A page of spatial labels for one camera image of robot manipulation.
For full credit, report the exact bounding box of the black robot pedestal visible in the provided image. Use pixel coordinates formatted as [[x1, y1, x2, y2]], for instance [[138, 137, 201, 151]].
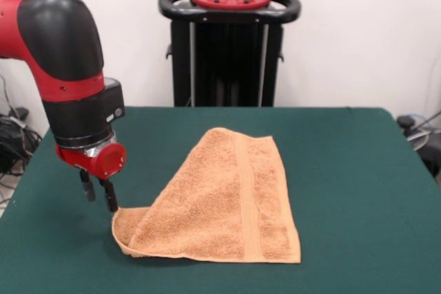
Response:
[[157, 0, 303, 108]]

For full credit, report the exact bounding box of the round black base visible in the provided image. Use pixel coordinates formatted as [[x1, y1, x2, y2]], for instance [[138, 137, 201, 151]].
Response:
[[415, 134, 441, 180]]

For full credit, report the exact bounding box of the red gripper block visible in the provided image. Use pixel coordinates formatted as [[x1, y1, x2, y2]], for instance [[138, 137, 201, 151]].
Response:
[[55, 142, 127, 214]]

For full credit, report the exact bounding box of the tan terry towel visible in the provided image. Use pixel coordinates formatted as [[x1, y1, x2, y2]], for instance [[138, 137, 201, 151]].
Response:
[[110, 127, 302, 264]]

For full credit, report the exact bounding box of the dark green table cloth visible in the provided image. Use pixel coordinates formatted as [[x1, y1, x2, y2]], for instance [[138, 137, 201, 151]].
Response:
[[0, 106, 441, 294]]

